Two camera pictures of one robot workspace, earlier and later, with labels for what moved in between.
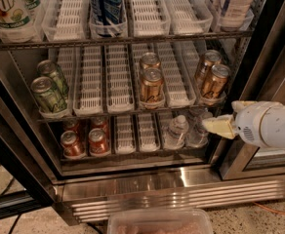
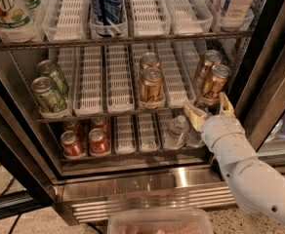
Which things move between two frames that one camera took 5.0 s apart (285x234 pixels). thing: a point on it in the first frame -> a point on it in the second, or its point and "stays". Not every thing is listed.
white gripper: [249, 121] -> [221, 128]
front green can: [48, 97] stays
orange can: [215, 82] stays
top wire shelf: [18, 45] stays
